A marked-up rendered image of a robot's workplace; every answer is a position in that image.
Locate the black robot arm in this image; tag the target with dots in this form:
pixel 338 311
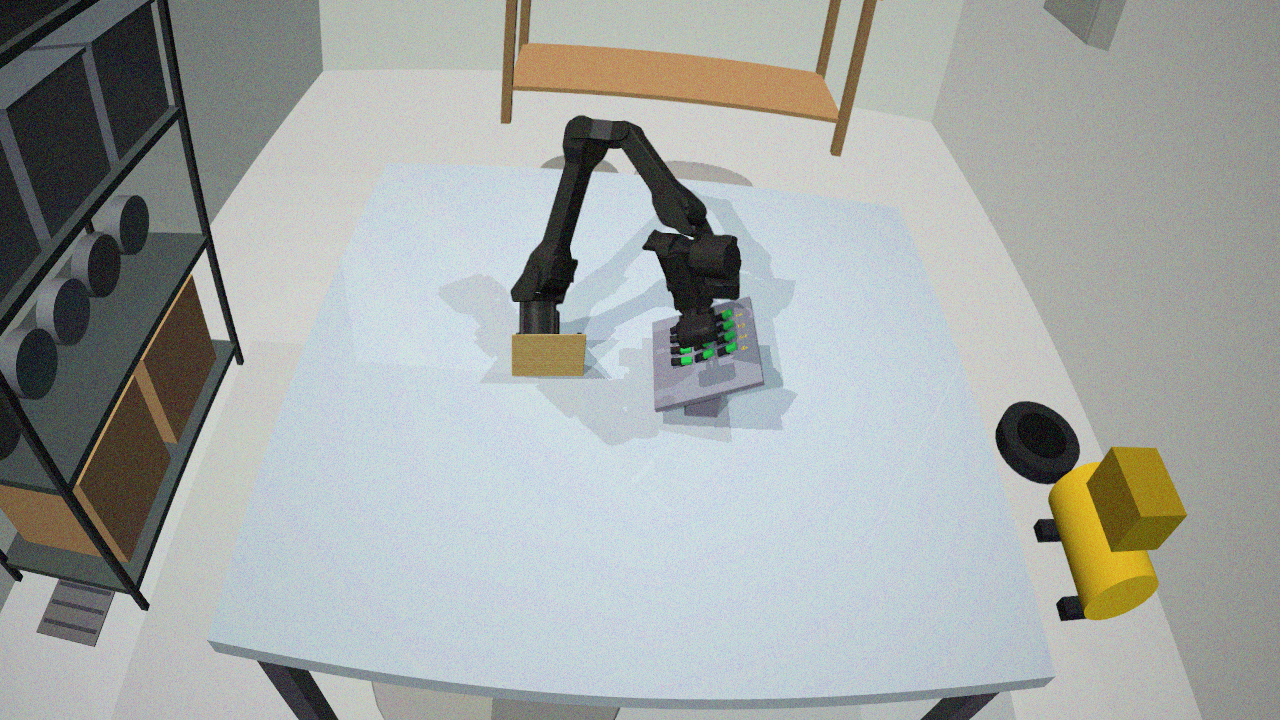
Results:
pixel 550 268

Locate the grey switch panel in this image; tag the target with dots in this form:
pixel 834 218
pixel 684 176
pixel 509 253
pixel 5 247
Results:
pixel 698 376

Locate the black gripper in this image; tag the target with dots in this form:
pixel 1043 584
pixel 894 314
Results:
pixel 696 325

